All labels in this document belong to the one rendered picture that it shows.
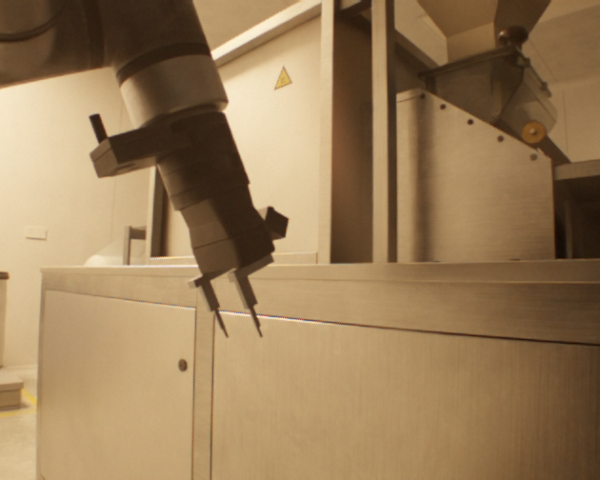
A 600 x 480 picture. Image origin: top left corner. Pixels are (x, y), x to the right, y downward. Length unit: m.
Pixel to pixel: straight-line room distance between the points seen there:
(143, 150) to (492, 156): 0.54
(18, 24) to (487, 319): 0.44
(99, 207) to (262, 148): 3.26
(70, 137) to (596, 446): 4.04
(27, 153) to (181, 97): 3.66
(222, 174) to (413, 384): 0.29
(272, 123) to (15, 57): 0.66
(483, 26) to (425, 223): 0.37
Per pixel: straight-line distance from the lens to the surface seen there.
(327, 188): 0.77
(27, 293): 3.93
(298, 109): 0.92
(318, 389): 0.57
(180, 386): 0.82
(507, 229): 0.71
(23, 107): 4.11
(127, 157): 0.36
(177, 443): 0.85
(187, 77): 0.39
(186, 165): 0.39
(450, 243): 0.74
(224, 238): 0.39
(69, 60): 0.41
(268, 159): 0.95
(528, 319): 0.44
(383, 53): 0.80
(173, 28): 0.41
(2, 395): 2.95
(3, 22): 0.34
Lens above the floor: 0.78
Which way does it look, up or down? 5 degrees up
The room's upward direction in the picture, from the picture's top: 1 degrees clockwise
